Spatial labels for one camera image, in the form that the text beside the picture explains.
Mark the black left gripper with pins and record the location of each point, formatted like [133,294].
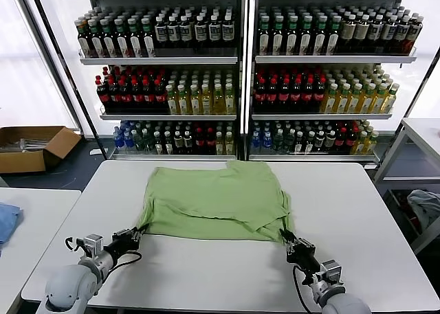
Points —
[123,242]

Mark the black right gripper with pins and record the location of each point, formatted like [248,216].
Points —
[302,254]

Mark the green polo shirt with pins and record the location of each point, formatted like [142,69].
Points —
[213,197]

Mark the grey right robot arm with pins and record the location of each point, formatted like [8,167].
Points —
[343,303]

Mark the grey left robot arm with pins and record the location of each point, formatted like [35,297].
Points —
[68,286]

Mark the green tinted water bottle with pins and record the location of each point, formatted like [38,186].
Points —
[148,143]
[278,142]
[139,142]
[289,142]

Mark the white cap dark drink bottle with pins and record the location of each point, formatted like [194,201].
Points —
[187,143]
[309,143]
[177,143]
[157,144]
[167,144]
[330,142]
[299,143]
[320,142]

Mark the blue drink bottle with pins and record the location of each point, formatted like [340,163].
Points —
[256,142]
[119,140]
[267,142]
[129,141]

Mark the small white paper scrap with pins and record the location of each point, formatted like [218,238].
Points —
[95,152]

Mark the red cap cola bottle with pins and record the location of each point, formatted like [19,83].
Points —
[103,95]
[308,95]
[115,95]
[137,95]
[285,95]
[296,95]
[351,141]
[261,95]
[341,141]
[148,95]
[210,142]
[159,95]
[200,142]
[126,95]
[320,95]
[273,95]

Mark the yellow drink bottle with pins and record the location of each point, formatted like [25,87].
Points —
[390,101]
[172,102]
[195,102]
[229,102]
[379,101]
[354,101]
[371,144]
[342,101]
[183,102]
[367,101]
[229,144]
[218,102]
[220,144]
[206,102]
[361,144]
[330,101]

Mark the blue folded cloth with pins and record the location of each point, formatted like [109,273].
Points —
[7,221]

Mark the brown cardboard box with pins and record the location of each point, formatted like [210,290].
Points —
[20,163]

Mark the silver metal parts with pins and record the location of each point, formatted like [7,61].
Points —
[31,144]

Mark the pale grey cloth bundle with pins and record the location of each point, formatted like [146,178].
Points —
[426,204]

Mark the grey metal shelf unit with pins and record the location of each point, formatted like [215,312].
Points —
[326,58]
[158,60]

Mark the white cap navy label bottle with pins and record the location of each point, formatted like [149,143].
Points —
[200,32]
[401,32]
[185,32]
[414,32]
[388,32]
[214,32]
[161,32]
[375,32]
[227,31]
[173,32]

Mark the white cap beige label bottle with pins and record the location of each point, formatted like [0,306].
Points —
[348,32]
[361,32]

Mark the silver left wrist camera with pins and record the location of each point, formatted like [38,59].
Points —
[93,244]

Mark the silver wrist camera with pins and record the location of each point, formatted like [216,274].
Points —
[331,271]
[93,244]

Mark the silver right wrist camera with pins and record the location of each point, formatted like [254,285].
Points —
[331,271]

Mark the grey frame side table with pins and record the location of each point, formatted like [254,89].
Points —
[392,152]

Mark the black slanted frame post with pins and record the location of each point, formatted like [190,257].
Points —
[422,82]
[67,70]

